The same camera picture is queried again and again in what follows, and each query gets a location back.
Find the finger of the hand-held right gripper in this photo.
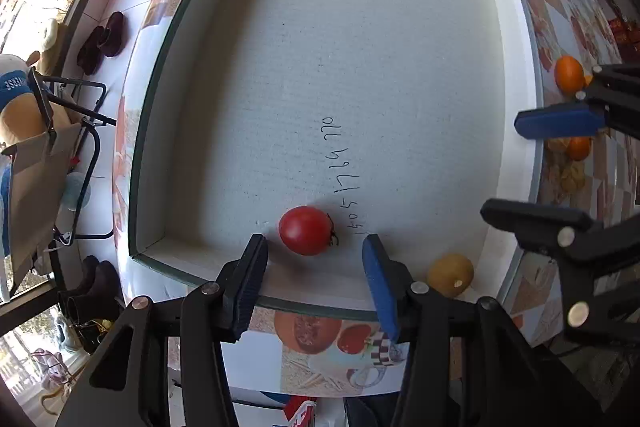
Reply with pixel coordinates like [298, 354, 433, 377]
[480, 198, 640, 347]
[514, 63, 640, 142]

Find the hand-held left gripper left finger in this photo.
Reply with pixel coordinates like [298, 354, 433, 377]
[54, 233, 270, 427]

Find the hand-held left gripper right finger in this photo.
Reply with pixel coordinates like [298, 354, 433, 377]
[362, 233, 603, 427]

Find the olive yellow round fruit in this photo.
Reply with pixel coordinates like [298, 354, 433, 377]
[426, 253, 475, 299]

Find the red tomato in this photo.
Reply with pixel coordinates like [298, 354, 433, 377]
[278, 205, 340, 257]

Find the white tray green rim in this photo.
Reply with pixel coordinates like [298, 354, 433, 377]
[127, 0, 546, 323]

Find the stack of red gift boxes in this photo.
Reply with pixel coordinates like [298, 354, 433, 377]
[609, 19, 640, 58]

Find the dark cloth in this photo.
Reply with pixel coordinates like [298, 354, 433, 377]
[345, 397, 401, 427]

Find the black boot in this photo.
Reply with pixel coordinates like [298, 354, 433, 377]
[75, 255, 101, 295]
[92, 260, 122, 313]

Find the teal plush ball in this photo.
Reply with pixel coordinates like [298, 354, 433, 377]
[62, 172, 93, 210]

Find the brown cardboard sheet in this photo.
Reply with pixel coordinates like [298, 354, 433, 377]
[9, 122, 83, 290]

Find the blue plush toy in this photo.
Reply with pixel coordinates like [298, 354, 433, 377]
[0, 167, 13, 258]

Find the black metal rack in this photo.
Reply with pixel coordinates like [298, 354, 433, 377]
[27, 68, 118, 244]

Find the dark brown slipper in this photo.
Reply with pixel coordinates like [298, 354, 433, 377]
[99, 11, 126, 58]
[76, 26, 107, 76]

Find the plush bear blue shirt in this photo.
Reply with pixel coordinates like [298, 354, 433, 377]
[0, 52, 68, 148]

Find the beige plush toy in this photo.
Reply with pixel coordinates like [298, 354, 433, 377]
[35, 18, 68, 72]

